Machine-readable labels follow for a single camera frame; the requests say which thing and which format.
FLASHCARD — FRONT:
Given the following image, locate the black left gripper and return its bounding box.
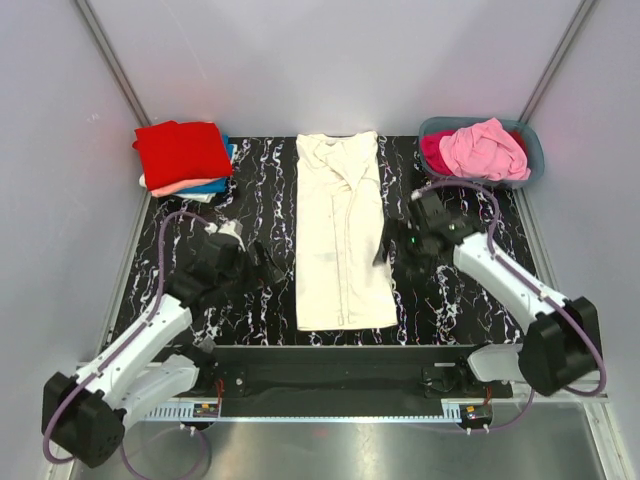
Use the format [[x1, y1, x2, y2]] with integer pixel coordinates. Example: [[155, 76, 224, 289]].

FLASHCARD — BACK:
[[218, 240, 284, 298]]

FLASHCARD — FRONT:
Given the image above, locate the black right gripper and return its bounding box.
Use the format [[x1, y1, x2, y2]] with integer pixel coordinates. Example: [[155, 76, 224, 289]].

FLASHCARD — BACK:
[[372, 216, 437, 277]]

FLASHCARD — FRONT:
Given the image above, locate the cream white t shirt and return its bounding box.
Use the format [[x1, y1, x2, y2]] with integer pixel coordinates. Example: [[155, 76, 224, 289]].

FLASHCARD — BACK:
[[295, 131, 397, 332]]

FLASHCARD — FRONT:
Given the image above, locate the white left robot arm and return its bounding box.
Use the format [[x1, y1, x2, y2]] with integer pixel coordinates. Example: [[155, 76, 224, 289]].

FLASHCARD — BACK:
[[42, 234, 285, 467]]

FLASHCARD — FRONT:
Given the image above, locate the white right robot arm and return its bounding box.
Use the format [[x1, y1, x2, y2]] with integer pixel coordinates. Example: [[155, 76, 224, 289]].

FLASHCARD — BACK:
[[375, 219, 607, 397]]

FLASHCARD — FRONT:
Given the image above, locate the teal folded shirt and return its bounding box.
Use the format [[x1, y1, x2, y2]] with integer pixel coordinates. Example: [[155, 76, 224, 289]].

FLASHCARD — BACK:
[[177, 135, 237, 196]]

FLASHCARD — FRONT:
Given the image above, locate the magenta crumpled shirt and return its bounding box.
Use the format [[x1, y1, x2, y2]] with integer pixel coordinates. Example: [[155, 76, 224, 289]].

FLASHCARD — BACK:
[[420, 130, 461, 177]]

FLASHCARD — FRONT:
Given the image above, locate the red folded shirt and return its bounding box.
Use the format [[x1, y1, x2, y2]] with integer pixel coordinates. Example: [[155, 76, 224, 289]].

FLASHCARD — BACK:
[[132, 121, 233, 191]]

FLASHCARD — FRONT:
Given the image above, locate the pink crumpled shirt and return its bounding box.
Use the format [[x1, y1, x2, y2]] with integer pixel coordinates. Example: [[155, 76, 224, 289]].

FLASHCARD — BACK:
[[439, 118, 531, 182]]

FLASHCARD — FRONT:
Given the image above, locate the blue plastic laundry basket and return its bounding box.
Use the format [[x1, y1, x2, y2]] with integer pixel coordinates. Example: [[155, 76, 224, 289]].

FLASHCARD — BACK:
[[418, 116, 545, 190]]

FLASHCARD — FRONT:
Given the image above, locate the white slotted cable duct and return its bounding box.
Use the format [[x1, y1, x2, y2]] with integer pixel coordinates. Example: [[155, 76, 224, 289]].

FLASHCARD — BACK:
[[143, 401, 462, 424]]

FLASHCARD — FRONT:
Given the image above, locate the left aluminium frame post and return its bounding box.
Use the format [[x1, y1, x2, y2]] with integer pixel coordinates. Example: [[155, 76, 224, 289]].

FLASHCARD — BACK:
[[72, 0, 151, 127]]

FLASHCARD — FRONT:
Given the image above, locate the aluminium frame post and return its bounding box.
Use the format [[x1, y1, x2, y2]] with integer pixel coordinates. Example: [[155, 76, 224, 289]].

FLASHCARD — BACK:
[[72, 0, 151, 127], [518, 0, 600, 124]]

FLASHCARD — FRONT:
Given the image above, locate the right aluminium frame post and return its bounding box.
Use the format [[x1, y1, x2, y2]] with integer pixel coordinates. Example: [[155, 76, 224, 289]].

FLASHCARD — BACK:
[[518, 0, 600, 124]]

